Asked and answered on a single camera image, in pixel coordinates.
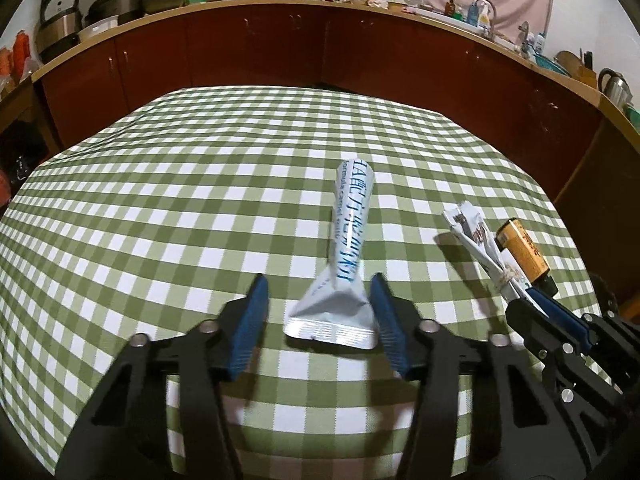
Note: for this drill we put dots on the steel electric kettle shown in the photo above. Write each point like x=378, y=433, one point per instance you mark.
x=615, y=87

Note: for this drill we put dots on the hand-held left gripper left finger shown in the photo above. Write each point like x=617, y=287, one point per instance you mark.
x=247, y=330

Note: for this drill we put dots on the red base cabinets with countertop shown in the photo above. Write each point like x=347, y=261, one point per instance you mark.
x=250, y=45

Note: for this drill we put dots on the orange plastic bottle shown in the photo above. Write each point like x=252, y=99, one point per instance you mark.
x=21, y=50

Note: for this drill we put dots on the white plastic bottle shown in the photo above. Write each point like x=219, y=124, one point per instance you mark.
x=539, y=44

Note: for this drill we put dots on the dark pot with lid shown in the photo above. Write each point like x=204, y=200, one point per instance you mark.
x=117, y=5

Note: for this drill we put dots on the wooden knife block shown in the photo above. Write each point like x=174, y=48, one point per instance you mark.
x=585, y=70

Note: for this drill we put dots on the silver rice cooker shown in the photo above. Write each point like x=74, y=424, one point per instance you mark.
x=60, y=20

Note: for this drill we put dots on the yellow spray bottle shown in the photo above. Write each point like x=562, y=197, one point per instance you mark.
x=485, y=17

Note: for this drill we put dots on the green checked tablecloth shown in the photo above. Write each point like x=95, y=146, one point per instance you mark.
x=175, y=210

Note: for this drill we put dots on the white wrapper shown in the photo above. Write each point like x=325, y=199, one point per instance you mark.
x=475, y=240

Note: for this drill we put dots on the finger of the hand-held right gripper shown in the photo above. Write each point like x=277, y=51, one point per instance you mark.
x=535, y=327
x=562, y=312

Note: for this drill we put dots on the chrome sink faucet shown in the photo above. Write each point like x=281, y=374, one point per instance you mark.
x=490, y=7

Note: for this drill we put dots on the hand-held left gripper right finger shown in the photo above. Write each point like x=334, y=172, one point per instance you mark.
x=390, y=330

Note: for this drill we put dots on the brown glass bottle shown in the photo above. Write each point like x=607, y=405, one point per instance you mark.
x=450, y=6

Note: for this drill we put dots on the white toothpaste tube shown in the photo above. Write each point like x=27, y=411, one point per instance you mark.
x=345, y=240

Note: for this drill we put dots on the teal colander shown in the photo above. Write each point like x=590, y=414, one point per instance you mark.
x=550, y=64

